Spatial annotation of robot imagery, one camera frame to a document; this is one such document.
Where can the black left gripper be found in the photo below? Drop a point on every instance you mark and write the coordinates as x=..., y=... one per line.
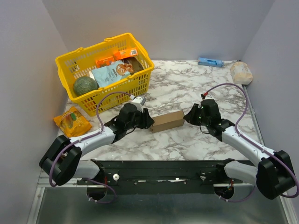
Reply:
x=146, y=121

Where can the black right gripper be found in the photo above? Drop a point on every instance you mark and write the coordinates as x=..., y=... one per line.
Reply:
x=191, y=115

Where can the brown cardboard box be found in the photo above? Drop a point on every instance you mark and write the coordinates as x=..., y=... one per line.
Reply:
x=167, y=121

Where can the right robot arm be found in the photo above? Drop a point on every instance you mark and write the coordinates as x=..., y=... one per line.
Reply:
x=271, y=172

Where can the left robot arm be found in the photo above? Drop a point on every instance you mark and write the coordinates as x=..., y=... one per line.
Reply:
x=86, y=144

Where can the blue flat box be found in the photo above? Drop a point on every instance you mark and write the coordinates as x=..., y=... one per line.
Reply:
x=210, y=62

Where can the orange scrub mommy box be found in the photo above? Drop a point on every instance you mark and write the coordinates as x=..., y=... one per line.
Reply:
x=104, y=62

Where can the light blue cassava chips bag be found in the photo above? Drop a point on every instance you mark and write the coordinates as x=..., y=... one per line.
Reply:
x=113, y=73

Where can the yellow plastic shopping basket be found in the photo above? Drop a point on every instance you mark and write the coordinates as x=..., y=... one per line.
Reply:
x=81, y=62

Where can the white bagged bread loaf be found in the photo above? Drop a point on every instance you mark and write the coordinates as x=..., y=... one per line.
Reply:
x=241, y=74

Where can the orange gummy candy bag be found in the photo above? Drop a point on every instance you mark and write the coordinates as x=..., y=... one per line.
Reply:
x=72, y=123

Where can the green melon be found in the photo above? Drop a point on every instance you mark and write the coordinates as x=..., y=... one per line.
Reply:
x=84, y=85

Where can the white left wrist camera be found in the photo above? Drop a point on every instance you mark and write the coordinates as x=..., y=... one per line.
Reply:
x=139, y=102

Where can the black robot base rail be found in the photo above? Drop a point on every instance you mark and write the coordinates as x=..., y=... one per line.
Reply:
x=147, y=177

